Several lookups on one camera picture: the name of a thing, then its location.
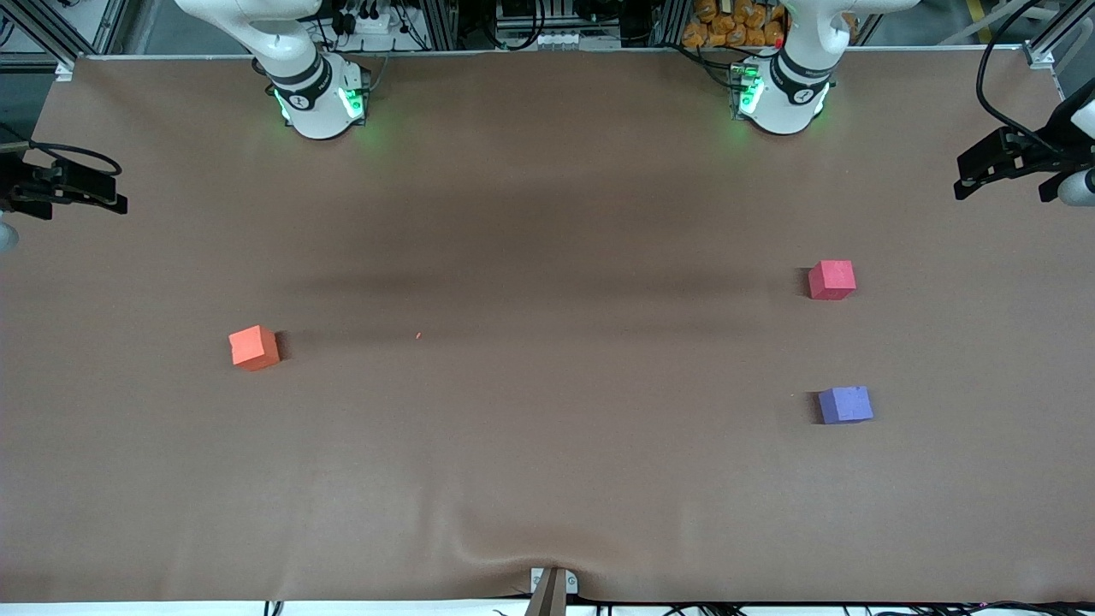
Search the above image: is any orange foam block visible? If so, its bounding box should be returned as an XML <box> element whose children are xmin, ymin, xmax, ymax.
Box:
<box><xmin>228</xmin><ymin>325</ymin><xmax>281</xmax><ymax>372</ymax></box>

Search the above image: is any heap of orange lumpy objects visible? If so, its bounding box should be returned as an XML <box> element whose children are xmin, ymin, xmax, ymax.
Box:
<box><xmin>682</xmin><ymin>0</ymin><xmax>789</xmax><ymax>49</ymax></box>

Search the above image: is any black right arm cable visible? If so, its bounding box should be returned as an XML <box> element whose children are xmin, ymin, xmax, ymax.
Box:
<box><xmin>26</xmin><ymin>141</ymin><xmax>123</xmax><ymax>178</ymax></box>

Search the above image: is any aluminium vertical frame post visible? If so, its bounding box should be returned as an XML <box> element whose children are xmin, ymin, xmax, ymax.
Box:
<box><xmin>422</xmin><ymin>0</ymin><xmax>460</xmax><ymax>50</ymax></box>
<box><xmin>653</xmin><ymin>0</ymin><xmax>692</xmax><ymax>48</ymax></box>

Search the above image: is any purple foam block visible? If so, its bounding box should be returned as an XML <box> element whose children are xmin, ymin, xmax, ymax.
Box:
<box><xmin>818</xmin><ymin>386</ymin><xmax>875</xmax><ymax>425</ymax></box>

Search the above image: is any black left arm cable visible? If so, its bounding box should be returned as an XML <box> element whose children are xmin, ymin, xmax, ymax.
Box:
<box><xmin>975</xmin><ymin>0</ymin><xmax>1043</xmax><ymax>139</ymax></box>

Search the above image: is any brown table cover mat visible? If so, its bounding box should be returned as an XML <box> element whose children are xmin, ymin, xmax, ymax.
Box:
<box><xmin>0</xmin><ymin>47</ymin><xmax>1095</xmax><ymax>605</ymax></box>

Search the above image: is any aluminium frame corner post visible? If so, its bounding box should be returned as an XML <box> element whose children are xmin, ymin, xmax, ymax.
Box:
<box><xmin>1022</xmin><ymin>0</ymin><xmax>1095</xmax><ymax>71</ymax></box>
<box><xmin>0</xmin><ymin>0</ymin><xmax>82</xmax><ymax>82</ymax></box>

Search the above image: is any black cable bundle below table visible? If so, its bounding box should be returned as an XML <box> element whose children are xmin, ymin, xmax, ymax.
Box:
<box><xmin>659</xmin><ymin>601</ymin><xmax>1095</xmax><ymax>616</ymax></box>

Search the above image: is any red foam block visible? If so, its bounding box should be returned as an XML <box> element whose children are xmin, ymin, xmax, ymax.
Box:
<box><xmin>808</xmin><ymin>260</ymin><xmax>857</xmax><ymax>301</ymax></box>

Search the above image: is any metal table clamp bracket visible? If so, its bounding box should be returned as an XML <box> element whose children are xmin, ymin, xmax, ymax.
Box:
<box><xmin>524</xmin><ymin>566</ymin><xmax>579</xmax><ymax>616</ymax></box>

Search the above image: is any white power strip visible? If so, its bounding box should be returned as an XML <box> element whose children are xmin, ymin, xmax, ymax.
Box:
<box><xmin>329</xmin><ymin>0</ymin><xmax>403</xmax><ymax>37</ymax></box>

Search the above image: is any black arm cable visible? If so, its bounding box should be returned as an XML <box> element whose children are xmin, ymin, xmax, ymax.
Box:
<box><xmin>26</xmin><ymin>141</ymin><xmax>123</xmax><ymax>178</ymax></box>
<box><xmin>975</xmin><ymin>0</ymin><xmax>1043</xmax><ymax>139</ymax></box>

